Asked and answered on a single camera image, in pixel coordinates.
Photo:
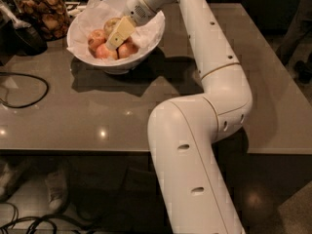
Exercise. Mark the black appliance with white handle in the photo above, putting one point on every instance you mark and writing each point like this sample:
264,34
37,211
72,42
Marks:
25,38

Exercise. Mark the red apple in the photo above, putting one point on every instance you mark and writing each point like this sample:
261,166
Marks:
95,39
127,48
103,52

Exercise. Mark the front right red apple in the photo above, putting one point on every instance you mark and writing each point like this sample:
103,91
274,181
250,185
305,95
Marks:
127,48

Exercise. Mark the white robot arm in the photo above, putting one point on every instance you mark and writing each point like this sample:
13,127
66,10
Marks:
182,130

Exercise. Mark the white bowl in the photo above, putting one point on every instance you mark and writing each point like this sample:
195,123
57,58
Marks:
97,59

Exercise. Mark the white sneaker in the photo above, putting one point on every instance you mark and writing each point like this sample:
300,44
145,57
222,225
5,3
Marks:
56,183

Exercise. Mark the green-red apple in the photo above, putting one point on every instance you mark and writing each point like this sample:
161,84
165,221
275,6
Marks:
109,26

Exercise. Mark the front left red apple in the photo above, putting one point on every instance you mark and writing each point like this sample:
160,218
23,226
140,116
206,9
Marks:
103,52

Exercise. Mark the white paper liner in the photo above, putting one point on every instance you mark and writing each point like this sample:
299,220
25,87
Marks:
87,20

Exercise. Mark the glass jar of snacks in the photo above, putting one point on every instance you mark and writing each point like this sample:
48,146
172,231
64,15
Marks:
49,16

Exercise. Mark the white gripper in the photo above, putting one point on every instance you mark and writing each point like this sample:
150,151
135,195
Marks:
137,11

